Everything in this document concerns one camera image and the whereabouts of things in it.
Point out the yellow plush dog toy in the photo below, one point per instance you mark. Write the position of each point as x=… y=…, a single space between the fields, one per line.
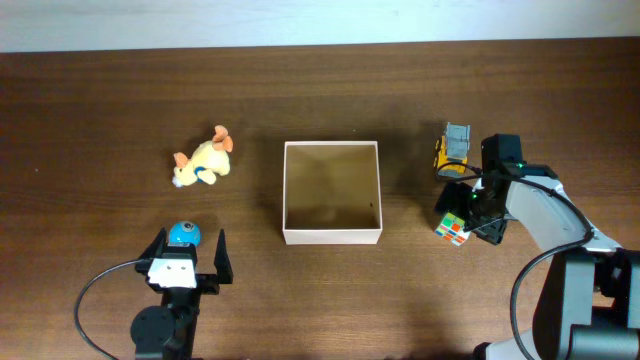
x=209 y=161

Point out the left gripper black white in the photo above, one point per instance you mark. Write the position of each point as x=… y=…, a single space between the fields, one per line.
x=210 y=283

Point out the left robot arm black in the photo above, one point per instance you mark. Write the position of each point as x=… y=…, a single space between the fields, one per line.
x=167 y=330

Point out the yellow grey toy truck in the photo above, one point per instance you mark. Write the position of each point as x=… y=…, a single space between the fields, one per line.
x=452 y=151

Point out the blue ball toy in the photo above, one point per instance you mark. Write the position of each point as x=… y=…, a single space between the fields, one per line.
x=183 y=234

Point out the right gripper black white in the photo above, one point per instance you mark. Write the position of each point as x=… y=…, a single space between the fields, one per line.
x=452 y=197

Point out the multicolour puzzle cube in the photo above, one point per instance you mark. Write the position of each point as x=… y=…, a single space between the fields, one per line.
x=451 y=228

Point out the open cardboard box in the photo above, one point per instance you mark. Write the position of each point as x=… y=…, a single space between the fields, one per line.
x=331 y=193

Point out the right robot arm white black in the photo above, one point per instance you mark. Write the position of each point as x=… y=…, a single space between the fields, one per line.
x=579 y=298

